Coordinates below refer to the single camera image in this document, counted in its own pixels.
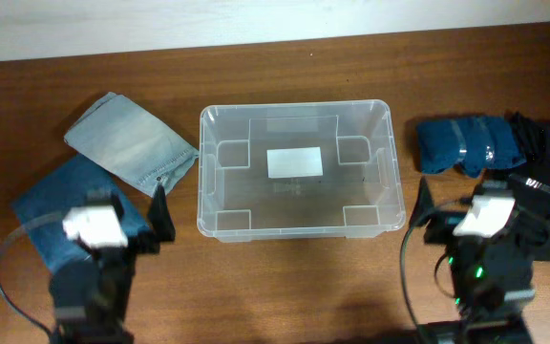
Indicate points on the black garment with tape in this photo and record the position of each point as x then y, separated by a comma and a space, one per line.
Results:
531, 187

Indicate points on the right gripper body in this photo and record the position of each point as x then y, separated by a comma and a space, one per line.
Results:
434, 231

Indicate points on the light blue folded jeans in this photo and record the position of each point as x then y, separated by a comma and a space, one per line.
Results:
132, 144

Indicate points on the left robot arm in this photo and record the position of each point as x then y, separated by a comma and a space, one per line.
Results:
91, 296

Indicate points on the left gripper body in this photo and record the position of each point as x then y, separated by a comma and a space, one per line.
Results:
142, 243

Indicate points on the dark blue folded jeans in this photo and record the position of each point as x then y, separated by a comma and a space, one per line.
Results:
67, 187

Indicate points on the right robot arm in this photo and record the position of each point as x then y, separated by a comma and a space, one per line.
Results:
489, 261

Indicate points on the clear plastic storage bin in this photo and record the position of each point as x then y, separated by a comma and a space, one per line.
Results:
359, 194

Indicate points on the teal garment with tape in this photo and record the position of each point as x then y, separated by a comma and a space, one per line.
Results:
473, 143

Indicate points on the white label in bin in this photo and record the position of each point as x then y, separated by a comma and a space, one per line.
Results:
294, 163

